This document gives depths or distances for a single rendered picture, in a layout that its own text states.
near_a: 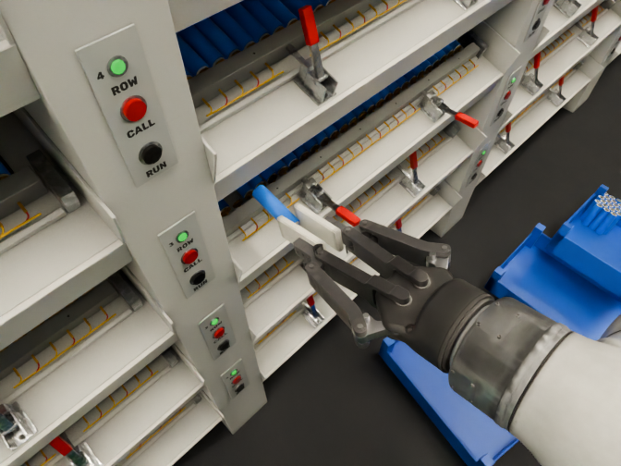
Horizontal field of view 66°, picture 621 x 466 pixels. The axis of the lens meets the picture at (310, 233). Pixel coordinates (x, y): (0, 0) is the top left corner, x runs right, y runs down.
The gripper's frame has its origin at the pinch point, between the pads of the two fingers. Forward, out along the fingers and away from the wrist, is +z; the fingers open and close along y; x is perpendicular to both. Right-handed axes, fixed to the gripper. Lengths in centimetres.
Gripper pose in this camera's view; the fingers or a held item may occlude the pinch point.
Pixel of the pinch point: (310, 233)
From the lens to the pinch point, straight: 51.9
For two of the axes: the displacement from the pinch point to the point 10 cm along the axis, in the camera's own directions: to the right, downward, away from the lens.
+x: 1.7, 7.1, 6.8
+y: -7.3, 5.6, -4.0
